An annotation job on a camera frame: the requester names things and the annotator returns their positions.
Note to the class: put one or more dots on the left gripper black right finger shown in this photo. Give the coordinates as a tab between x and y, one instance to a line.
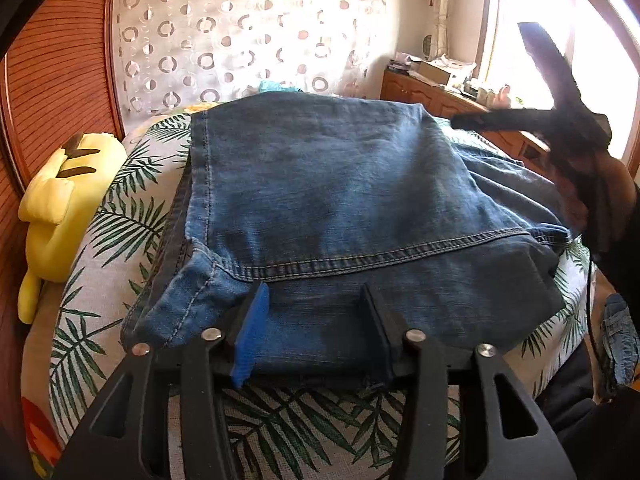
466	414

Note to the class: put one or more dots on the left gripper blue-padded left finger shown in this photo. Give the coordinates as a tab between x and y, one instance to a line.
124	434

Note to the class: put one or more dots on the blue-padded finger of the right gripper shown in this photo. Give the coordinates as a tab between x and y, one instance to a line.
520	119

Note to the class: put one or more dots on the blue denim jeans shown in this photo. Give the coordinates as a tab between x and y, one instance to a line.
318	196

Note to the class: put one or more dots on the person's right hand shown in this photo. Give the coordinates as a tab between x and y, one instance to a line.
598	196

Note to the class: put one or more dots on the pink figurine on cabinet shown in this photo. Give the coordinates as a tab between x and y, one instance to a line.
502	99

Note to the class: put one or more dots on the floral blanket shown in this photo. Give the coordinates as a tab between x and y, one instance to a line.
42	439

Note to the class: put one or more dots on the cardboard box on cabinet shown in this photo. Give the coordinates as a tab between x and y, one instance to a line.
434	73

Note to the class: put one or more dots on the small white fan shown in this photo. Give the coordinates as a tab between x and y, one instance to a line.
427	47

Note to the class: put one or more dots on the wooden cabinet sideboard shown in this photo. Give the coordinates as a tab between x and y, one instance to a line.
522	146

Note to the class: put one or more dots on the palm leaf print bedsheet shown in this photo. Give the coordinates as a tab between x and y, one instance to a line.
281	424

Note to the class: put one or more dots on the yellow Pikachu plush toy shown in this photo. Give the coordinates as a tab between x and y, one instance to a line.
58	205

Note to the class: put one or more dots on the blue item on box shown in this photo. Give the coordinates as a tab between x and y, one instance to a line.
274	86

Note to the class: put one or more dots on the white circle-pattern curtain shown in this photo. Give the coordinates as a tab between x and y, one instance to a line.
174	53

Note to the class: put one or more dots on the wooden slatted wardrobe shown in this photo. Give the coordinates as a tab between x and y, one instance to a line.
57	79

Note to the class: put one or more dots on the window with wooden frame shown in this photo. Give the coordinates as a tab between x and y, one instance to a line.
606	76

